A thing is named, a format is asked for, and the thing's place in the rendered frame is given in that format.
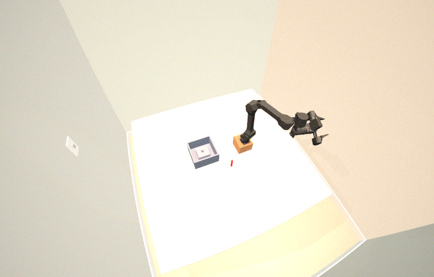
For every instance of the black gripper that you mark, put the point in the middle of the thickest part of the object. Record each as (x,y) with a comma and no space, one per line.
(317,139)

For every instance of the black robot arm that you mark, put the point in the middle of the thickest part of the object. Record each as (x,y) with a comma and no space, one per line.
(284,121)

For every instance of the white square plate with hole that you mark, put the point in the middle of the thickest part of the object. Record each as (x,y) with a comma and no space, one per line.
(202,152)

